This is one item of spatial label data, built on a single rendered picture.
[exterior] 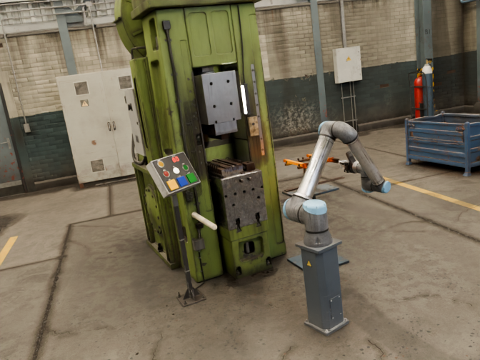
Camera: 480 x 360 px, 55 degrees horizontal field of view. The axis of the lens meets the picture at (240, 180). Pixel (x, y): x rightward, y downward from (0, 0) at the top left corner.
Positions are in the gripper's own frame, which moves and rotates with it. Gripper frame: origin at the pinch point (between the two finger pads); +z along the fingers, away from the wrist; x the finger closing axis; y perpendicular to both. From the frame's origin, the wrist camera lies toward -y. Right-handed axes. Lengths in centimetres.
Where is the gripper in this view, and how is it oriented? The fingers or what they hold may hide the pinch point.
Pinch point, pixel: (340, 161)
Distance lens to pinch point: 378.2
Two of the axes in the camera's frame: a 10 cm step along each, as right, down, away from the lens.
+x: 9.0, -2.2, 3.9
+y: 1.3, 9.6, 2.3
